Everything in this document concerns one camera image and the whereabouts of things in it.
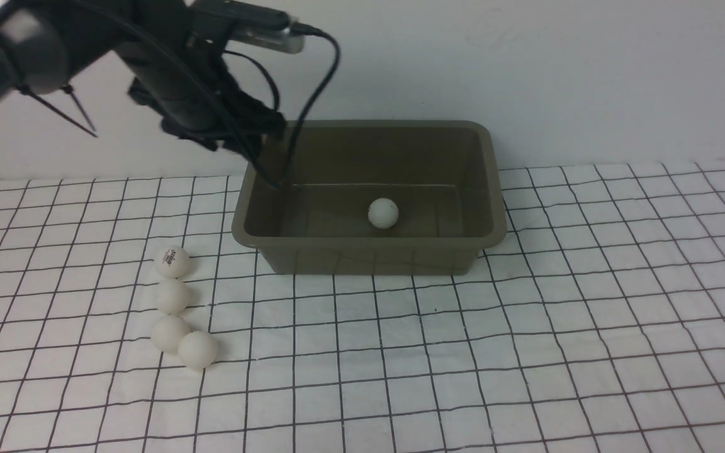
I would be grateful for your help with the white ball with logo bottom-left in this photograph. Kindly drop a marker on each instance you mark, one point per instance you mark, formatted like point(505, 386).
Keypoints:
point(383, 213)

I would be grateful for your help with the white ball with logo top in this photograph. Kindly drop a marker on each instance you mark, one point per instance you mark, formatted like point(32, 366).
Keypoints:
point(172, 262)

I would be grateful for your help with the olive green plastic bin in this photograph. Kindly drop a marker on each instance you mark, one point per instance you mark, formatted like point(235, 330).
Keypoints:
point(442, 174)

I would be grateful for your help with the white black grid tablecloth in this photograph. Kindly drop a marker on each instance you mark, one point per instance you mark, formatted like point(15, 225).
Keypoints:
point(597, 325)

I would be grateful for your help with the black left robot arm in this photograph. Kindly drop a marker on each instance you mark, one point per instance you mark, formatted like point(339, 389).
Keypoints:
point(44, 44)

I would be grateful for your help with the plain white ball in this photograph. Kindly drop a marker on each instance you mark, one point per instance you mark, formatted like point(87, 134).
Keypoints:
point(172, 296)
point(197, 350)
point(168, 332)

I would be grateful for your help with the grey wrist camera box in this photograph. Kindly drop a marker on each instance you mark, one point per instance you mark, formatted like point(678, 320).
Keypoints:
point(223, 21)

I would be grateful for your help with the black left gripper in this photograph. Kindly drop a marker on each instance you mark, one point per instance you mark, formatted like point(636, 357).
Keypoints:
point(186, 81)

